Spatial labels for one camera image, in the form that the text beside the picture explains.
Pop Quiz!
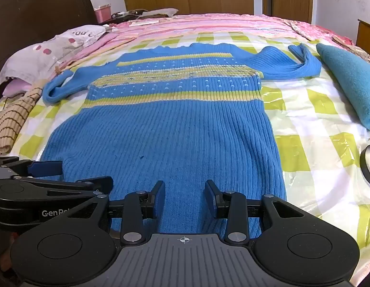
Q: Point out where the brown wooden cabinet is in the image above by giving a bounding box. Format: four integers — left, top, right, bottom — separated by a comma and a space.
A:
357, 19, 370, 49

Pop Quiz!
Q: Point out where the teal fleece cloth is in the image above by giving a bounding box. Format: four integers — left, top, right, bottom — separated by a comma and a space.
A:
316, 42, 370, 133

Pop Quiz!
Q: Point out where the pink basket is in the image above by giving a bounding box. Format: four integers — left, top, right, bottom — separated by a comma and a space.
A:
95, 6, 111, 23

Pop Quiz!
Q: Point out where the pink striped quilt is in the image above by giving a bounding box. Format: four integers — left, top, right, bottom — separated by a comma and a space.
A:
58, 13, 296, 66

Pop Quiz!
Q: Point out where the dark wooden headboard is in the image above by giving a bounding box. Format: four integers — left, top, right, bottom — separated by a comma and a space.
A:
0, 0, 99, 80

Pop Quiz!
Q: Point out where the pink floral quilt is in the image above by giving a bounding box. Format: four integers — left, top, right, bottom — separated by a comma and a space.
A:
282, 19, 370, 66

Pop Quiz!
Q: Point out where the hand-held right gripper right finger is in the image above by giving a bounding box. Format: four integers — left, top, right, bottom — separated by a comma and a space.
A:
204, 180, 307, 244

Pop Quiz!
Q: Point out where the dark nightstand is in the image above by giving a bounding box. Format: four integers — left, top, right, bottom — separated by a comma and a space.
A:
98, 9, 150, 26

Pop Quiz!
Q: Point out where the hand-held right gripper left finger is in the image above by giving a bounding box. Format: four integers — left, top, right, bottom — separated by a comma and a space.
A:
65, 181, 166, 246

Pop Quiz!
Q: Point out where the grey cushion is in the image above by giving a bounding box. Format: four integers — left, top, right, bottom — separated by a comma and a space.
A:
141, 7, 179, 17

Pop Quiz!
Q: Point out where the beige striped cloth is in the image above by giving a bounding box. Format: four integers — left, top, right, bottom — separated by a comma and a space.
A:
0, 87, 44, 156

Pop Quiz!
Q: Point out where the green checked plastic sheet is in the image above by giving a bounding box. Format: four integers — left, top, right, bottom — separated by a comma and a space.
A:
0, 31, 370, 278

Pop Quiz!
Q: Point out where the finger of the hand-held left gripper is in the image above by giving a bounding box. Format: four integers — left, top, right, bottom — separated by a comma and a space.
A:
44, 176, 114, 199
27, 160, 64, 178

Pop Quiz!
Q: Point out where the blue knit sweater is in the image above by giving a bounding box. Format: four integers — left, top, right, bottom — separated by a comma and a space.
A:
42, 42, 322, 234

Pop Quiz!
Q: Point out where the black ring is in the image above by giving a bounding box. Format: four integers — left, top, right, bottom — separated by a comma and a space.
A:
360, 145, 370, 187

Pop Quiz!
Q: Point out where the grey dotted pillow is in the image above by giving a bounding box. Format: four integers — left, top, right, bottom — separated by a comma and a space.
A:
0, 25, 106, 88

